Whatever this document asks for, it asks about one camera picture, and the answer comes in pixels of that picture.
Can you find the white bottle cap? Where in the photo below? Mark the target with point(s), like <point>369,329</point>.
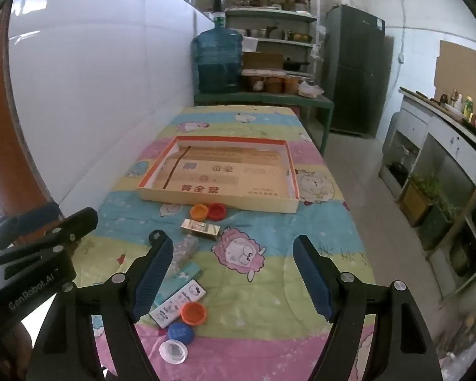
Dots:
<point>173,352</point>

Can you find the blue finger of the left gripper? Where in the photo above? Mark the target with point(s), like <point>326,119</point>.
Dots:
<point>67,231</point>
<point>16,226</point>

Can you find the blue bottle cap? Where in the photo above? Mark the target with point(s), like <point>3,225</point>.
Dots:
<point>182,332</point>

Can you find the blue water jug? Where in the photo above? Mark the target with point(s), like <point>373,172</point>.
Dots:
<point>217,56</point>

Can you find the cardboard sheet on wall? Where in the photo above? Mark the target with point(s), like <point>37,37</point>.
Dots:
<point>455,70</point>

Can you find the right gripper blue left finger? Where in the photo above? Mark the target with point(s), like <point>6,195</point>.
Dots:
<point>149,271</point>

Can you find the cardboard box on shelf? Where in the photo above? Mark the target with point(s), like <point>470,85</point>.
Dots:
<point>262,60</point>

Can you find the colourful cartoon sheep quilt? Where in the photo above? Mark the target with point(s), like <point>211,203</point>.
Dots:
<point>261,323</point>

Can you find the white kitchen counter cabinet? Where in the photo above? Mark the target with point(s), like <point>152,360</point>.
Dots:
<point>429,140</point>

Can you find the potted green plant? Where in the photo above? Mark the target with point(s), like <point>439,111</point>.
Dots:
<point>419,197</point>

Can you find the small gold box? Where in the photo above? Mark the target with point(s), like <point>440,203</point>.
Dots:
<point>200,229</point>

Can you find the green white storage shelf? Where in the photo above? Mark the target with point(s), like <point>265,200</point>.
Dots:
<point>290,28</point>

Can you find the light orange bottle cap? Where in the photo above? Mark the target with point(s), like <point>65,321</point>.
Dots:
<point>199,212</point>

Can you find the teal floral box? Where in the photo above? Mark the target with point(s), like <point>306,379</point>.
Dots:
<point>173,284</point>

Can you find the clear patterned rectangular case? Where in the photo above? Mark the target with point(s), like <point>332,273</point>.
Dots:
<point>183,252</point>

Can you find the red bottle cap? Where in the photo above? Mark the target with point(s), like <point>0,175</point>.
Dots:
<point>217,211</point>

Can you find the dark green refrigerator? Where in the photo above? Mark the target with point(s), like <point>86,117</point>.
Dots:
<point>352,68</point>

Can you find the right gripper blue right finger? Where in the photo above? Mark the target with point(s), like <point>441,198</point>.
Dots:
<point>318,275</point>

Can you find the green low bench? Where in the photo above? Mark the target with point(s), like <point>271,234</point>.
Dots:
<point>267,99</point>

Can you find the white Hello Kitty box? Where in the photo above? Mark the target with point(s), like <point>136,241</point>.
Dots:
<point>169,310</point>

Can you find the shallow orange rimmed cardboard tray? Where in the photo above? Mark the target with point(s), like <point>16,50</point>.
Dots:
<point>253,174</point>

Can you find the white plastic bag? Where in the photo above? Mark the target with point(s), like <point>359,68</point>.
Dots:
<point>309,91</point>

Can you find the person's left hand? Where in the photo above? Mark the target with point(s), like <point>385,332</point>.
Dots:
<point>16,350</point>

